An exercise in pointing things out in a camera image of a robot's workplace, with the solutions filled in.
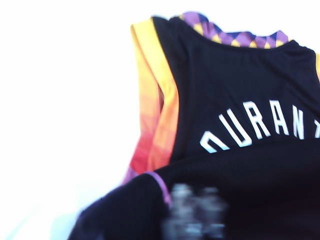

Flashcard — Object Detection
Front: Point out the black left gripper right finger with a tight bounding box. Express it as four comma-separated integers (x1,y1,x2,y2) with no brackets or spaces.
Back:
198,186,229,240

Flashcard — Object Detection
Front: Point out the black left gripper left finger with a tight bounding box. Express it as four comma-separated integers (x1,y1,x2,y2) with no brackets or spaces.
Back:
166,184,199,240

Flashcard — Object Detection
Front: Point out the black basketball jersey number 35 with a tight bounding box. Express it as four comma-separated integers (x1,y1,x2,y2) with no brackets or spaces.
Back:
66,11,320,240

